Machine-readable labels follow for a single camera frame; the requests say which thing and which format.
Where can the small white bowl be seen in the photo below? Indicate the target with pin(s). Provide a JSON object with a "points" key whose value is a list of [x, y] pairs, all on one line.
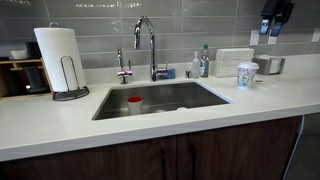
{"points": [[18, 54]]}

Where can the white tissue pile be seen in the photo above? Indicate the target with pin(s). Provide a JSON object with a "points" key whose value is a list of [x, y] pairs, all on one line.
{"points": [[235, 54]]}

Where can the white wall outlet plate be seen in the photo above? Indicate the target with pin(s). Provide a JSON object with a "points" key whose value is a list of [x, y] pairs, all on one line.
{"points": [[316, 35], [272, 40]]}

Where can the white cup with red inside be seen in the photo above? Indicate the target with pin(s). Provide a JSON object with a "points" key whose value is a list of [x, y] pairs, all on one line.
{"points": [[134, 106]]}

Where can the clear soap pump bottle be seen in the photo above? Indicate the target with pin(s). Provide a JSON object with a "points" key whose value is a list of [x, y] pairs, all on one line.
{"points": [[196, 68]]}

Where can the black tumbler cup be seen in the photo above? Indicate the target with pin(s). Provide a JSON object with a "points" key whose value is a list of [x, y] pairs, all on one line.
{"points": [[34, 78]]}

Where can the wooden stir stick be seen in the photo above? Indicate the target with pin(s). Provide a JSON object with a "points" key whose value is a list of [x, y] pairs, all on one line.
{"points": [[258, 81]]}

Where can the small chrome countertop cap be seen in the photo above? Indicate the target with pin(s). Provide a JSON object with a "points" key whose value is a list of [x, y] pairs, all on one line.
{"points": [[188, 73]]}

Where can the dark wood cabinet door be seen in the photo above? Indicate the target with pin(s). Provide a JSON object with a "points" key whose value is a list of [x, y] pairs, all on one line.
{"points": [[83, 163], [240, 150]]}

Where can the metal napkin holder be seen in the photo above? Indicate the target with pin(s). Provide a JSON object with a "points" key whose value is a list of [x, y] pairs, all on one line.
{"points": [[261, 66]]}

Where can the white cabinet end panel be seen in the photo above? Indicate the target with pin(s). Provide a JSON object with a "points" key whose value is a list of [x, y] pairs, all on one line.
{"points": [[293, 150]]}

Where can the white paper towel roll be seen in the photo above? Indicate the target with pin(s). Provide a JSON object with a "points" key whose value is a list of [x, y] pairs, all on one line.
{"points": [[56, 50]]}

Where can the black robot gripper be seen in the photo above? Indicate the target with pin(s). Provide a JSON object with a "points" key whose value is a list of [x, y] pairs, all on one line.
{"points": [[278, 10]]}

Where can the small chrome water dispenser tap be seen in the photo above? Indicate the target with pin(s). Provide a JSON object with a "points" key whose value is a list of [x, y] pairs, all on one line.
{"points": [[120, 59]]}

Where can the green capped dish soap bottle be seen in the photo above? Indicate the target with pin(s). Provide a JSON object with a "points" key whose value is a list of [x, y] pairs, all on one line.
{"points": [[204, 63]]}

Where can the white paper sheet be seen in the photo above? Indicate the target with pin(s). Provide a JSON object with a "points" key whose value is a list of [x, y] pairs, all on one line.
{"points": [[254, 37]]}

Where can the printed paper cup with lid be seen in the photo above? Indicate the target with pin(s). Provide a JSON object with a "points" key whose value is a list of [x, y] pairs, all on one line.
{"points": [[246, 75]]}

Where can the blue sponge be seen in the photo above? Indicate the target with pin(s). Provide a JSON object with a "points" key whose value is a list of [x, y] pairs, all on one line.
{"points": [[170, 74]]}

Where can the tall chrome gooseneck faucet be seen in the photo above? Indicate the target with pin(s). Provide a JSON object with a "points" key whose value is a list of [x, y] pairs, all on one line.
{"points": [[152, 50]]}

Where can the white napkin stack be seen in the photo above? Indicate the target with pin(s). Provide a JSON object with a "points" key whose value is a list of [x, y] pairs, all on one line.
{"points": [[275, 66]]}

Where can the stainless steel sink basin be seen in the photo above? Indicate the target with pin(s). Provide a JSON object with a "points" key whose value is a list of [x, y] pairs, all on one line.
{"points": [[186, 95]]}

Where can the black mug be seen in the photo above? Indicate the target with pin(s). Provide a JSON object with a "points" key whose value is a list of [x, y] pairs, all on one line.
{"points": [[33, 50]]}

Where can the wooden shelf organizer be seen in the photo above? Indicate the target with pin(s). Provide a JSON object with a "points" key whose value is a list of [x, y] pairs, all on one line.
{"points": [[20, 61]]}

